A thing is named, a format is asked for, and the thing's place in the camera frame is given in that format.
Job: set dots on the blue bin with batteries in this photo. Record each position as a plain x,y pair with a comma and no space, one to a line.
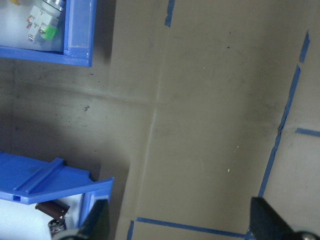
50,180

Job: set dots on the blue bin with switches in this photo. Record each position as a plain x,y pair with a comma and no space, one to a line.
50,57

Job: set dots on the lower grey battery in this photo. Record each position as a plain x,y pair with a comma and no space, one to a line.
56,226

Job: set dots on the dark brown cylindrical battery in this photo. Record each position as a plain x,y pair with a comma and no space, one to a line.
52,208

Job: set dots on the white foam bin liner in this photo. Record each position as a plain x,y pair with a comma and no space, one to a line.
20,220
12,30

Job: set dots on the white green pushbutton switch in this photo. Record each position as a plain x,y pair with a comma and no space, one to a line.
37,20

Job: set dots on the yellow switch part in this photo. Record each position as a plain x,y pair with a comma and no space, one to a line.
15,2

